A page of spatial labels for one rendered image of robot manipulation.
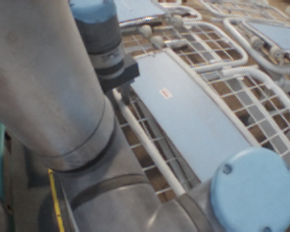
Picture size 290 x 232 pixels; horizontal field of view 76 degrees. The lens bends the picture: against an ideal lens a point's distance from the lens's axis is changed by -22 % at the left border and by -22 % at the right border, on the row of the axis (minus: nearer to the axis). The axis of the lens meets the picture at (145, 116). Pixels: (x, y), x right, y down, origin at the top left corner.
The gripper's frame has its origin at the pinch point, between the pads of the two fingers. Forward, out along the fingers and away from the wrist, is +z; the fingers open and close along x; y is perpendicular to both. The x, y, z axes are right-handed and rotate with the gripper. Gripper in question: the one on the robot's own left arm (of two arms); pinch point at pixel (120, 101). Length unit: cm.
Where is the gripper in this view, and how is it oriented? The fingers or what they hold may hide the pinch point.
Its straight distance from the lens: 65.8
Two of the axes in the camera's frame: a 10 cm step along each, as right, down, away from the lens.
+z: 1.0, 5.5, 8.3
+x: 8.6, -4.6, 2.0
